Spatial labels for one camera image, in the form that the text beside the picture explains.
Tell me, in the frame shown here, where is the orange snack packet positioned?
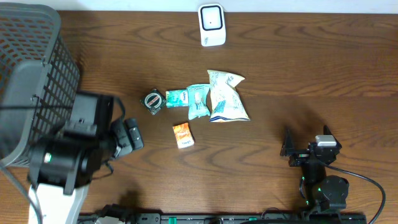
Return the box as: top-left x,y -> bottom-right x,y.
173,123 -> 195,149

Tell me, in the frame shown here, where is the white yellow chip bag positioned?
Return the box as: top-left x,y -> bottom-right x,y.
207,70 -> 251,123

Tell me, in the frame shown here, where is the teal white snack packet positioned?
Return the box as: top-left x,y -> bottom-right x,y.
187,84 -> 210,120

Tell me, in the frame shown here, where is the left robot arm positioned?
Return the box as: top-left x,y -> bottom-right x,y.
28,92 -> 144,223

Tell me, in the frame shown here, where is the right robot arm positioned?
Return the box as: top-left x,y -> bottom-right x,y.
280,126 -> 349,220

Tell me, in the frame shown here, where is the white barcode scanner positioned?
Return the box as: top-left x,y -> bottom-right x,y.
198,4 -> 226,47

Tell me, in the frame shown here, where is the dark grey plastic basket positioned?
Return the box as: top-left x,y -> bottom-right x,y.
1,2 -> 80,167

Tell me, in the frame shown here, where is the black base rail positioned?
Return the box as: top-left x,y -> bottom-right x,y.
77,213 -> 366,224

